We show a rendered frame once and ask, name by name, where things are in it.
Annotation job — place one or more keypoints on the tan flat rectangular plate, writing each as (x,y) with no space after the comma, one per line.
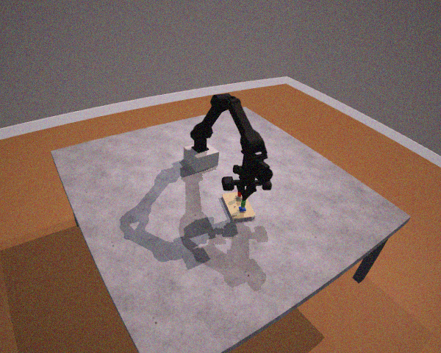
(237,207)

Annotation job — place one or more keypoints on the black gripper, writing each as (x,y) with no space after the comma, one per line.
(246,179)

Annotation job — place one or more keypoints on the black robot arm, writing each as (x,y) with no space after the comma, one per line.
(251,141)

